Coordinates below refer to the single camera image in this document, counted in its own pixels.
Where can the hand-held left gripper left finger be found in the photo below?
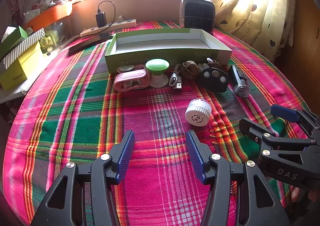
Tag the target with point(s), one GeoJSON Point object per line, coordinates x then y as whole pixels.
{"type": "Point", "coordinates": [126, 151]}

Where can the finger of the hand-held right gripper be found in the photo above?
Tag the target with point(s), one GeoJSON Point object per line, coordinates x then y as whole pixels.
{"type": "Point", "coordinates": [285, 113]}
{"type": "Point", "coordinates": [252, 128]}

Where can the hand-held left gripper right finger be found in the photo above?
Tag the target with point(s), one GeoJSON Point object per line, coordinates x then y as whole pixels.
{"type": "Point", "coordinates": [193, 151]}

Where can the white round jar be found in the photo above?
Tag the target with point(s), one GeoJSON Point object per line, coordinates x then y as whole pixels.
{"type": "Point", "coordinates": [196, 116]}

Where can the black bike light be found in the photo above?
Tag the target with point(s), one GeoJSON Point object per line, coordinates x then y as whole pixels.
{"type": "Point", "coordinates": [237, 78]}

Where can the black round button device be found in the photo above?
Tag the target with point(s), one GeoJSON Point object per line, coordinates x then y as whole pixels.
{"type": "Point", "coordinates": [212, 83]}

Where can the pink folding clip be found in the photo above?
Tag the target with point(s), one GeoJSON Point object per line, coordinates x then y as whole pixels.
{"type": "Point", "coordinates": [132, 80]}

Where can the brown walnut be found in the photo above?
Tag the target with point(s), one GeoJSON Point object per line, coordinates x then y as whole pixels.
{"type": "Point", "coordinates": [190, 69]}

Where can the green cardboard box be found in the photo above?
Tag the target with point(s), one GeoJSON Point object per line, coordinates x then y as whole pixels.
{"type": "Point", "coordinates": [160, 40]}

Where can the person's right hand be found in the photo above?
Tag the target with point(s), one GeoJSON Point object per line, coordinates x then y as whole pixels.
{"type": "Point", "coordinates": [296, 194]}

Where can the plaid tablecloth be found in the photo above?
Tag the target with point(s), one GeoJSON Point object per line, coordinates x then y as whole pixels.
{"type": "Point", "coordinates": [155, 116]}

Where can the cream heart-print curtain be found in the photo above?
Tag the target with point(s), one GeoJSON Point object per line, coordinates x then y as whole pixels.
{"type": "Point", "coordinates": [262, 15]}

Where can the black smartphone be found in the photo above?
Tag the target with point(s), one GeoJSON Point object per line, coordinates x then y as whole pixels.
{"type": "Point", "coordinates": [85, 44]}

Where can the white power strip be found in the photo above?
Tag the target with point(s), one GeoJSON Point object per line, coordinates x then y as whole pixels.
{"type": "Point", "coordinates": [120, 25]}

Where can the white plastic sheet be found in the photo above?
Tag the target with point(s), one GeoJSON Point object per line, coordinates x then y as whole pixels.
{"type": "Point", "coordinates": [12, 93]}

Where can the grey portable heater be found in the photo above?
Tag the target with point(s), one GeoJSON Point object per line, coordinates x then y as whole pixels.
{"type": "Point", "coordinates": [197, 13]}

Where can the grey power plug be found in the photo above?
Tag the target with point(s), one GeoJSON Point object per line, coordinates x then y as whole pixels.
{"type": "Point", "coordinates": [121, 19]}

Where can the black charger adapter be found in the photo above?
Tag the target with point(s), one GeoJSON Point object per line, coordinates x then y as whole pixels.
{"type": "Point", "coordinates": [100, 19]}

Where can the yellow cardboard box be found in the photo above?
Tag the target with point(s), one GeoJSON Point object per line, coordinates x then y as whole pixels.
{"type": "Point", "coordinates": [22, 65]}

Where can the clear storage container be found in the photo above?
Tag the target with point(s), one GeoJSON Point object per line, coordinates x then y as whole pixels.
{"type": "Point", "coordinates": [56, 30]}

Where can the striped cardboard box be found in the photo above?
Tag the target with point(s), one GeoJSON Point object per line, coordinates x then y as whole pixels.
{"type": "Point", "coordinates": [30, 43]}

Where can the orange box with clutter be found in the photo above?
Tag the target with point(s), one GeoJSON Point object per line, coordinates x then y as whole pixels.
{"type": "Point", "coordinates": [53, 13]}

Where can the green tissue box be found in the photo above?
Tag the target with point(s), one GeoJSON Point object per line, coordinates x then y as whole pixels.
{"type": "Point", "coordinates": [21, 33]}

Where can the dried red branches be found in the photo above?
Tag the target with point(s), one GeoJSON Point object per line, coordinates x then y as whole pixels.
{"type": "Point", "coordinates": [15, 8]}

